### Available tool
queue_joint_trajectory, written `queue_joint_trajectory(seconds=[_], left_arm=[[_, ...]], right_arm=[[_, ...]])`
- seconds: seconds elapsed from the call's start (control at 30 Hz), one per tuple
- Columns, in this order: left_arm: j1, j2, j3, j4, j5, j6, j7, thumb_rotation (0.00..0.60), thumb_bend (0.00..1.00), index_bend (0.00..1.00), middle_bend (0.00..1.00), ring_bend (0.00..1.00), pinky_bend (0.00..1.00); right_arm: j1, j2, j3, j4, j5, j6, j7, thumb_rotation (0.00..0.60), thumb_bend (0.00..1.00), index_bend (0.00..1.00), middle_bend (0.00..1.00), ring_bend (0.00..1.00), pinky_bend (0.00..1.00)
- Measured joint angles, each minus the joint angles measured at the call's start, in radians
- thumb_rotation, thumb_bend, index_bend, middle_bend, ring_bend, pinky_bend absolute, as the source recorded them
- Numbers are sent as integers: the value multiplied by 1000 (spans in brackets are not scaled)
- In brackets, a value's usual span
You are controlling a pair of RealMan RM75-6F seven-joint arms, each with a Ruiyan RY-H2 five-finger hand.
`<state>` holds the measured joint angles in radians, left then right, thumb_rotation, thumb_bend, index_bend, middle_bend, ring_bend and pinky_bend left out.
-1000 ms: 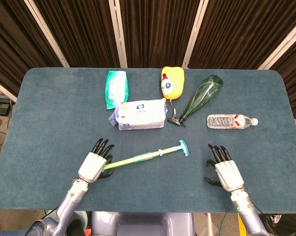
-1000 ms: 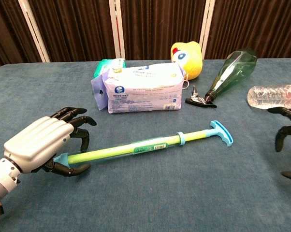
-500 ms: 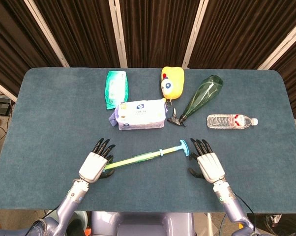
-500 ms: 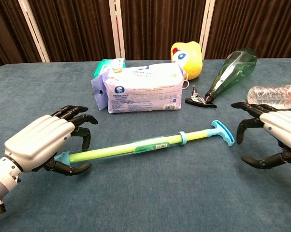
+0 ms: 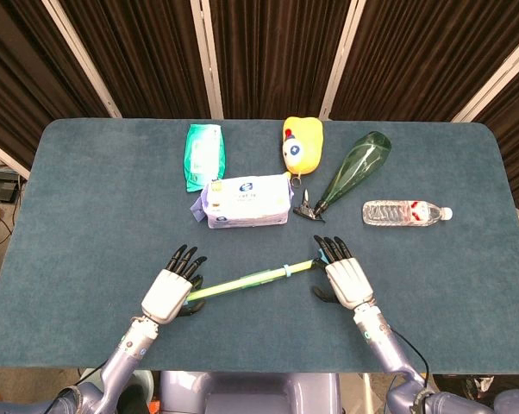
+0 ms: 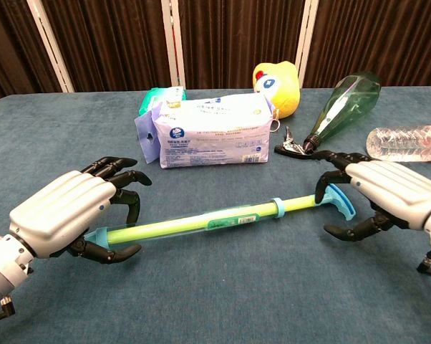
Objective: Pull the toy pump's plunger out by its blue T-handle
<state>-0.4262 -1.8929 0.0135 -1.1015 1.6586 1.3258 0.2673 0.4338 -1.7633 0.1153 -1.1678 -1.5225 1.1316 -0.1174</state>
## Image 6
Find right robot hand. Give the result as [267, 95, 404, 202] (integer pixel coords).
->
[311, 149, 431, 242]

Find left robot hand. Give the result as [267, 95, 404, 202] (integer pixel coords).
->
[8, 156, 153, 265]

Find clear plastic water bottle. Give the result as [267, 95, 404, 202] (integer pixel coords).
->
[366, 123, 431, 163]

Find green spray bottle black trigger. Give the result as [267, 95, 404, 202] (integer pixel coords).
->
[274, 70, 382, 158]

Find green wet wipes pack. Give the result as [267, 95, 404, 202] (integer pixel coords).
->
[138, 85, 188, 116]

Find yellow plush toy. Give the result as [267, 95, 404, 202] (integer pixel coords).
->
[252, 60, 302, 132]

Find dark brown pleated curtain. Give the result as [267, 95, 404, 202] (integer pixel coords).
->
[0, 0, 64, 107]
[304, 0, 431, 89]
[178, 0, 306, 90]
[39, 0, 173, 92]

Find white purple tissue pack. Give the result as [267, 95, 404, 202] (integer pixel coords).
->
[134, 92, 278, 169]

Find white partition frame post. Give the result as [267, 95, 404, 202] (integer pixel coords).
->
[26, 0, 75, 93]
[160, 0, 187, 89]
[294, 0, 322, 89]

